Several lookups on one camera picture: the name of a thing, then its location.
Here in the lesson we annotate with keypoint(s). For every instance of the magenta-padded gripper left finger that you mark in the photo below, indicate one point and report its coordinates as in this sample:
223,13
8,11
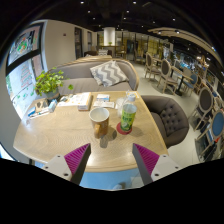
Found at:
77,159

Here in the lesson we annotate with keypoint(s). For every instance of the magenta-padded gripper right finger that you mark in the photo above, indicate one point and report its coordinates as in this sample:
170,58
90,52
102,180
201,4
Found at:
146,159

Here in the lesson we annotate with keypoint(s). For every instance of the clear bottle with green label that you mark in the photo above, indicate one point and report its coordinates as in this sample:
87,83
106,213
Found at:
128,118

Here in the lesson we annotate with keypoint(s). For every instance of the brown mug with white inside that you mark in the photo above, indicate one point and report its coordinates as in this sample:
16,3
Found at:
100,128

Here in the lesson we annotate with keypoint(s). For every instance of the flat round red coaster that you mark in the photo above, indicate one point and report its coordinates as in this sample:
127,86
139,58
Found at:
119,129

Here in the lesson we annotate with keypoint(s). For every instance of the grey tufted armchair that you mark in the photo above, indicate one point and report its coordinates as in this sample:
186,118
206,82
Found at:
170,120

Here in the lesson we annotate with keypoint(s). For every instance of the light blue small box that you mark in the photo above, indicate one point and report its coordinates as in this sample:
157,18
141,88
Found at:
52,106

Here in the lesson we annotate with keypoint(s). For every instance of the long white strip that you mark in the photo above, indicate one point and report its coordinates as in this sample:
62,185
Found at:
40,113

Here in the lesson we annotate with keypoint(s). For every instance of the clear plastic cup with straw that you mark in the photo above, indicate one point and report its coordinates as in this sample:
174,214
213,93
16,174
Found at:
119,106

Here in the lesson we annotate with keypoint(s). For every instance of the white printed leaflet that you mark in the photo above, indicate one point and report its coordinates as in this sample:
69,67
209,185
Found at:
68,100

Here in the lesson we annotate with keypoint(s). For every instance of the white paper slip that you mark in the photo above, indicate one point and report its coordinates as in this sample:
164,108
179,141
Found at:
104,104

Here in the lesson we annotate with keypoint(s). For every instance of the wooden stand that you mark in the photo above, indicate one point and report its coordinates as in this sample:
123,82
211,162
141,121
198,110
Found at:
41,104

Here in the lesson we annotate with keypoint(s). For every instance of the blue and white card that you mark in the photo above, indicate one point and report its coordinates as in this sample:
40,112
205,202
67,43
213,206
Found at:
103,97
31,111

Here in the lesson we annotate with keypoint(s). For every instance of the plain glass window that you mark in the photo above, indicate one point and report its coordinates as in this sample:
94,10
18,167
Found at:
5,153

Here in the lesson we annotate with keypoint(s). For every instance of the green potted plant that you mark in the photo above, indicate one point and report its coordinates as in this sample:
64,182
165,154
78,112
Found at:
48,83

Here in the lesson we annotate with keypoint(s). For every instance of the group of dining chairs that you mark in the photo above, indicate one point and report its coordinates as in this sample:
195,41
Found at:
203,100

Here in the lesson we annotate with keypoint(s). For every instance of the grey curved sofa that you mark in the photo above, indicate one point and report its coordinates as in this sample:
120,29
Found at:
76,71

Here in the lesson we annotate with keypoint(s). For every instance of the dark dining table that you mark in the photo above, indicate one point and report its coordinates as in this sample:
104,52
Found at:
181,75

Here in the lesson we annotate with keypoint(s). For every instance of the grey white zigzag pillow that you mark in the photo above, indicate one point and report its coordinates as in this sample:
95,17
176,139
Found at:
108,73

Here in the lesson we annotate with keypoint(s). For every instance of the window with festive stickers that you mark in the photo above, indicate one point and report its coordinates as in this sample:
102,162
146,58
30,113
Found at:
23,80

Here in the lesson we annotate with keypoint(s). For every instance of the curved beige ceiling canopy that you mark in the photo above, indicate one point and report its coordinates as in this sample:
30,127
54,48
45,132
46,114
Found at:
180,33

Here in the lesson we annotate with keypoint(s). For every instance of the group of ceiling spotlights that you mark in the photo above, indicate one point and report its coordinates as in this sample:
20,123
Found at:
82,2

